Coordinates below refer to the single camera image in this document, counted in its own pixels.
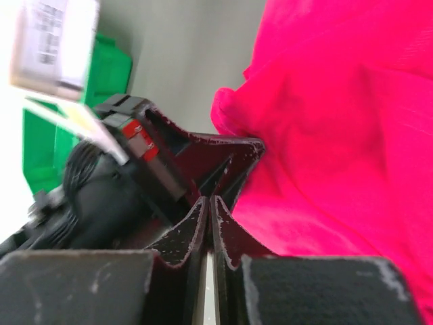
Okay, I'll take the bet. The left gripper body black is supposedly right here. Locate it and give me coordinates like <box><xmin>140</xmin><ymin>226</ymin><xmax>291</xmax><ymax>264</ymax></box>
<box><xmin>1</xmin><ymin>93</ymin><xmax>189</xmax><ymax>255</ymax></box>

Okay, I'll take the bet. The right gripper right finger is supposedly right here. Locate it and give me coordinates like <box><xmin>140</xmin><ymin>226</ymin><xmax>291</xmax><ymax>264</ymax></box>
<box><xmin>210</xmin><ymin>196</ymin><xmax>423</xmax><ymax>324</ymax></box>

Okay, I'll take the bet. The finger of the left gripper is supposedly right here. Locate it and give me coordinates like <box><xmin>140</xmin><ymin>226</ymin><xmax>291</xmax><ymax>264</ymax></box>
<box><xmin>143</xmin><ymin>104</ymin><xmax>265</xmax><ymax>211</ymax></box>

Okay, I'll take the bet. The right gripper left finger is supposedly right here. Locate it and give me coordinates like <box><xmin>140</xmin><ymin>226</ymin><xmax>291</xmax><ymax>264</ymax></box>
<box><xmin>1</xmin><ymin>197</ymin><xmax>208</xmax><ymax>324</ymax></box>

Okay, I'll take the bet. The magenta t shirt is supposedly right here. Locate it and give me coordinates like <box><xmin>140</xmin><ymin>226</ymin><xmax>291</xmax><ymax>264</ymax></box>
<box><xmin>211</xmin><ymin>1</ymin><xmax>432</xmax><ymax>324</ymax></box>

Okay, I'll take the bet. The green plastic tray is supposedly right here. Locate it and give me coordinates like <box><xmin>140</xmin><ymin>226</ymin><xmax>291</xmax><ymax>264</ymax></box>
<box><xmin>22</xmin><ymin>33</ymin><xmax>133</xmax><ymax>194</ymax></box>

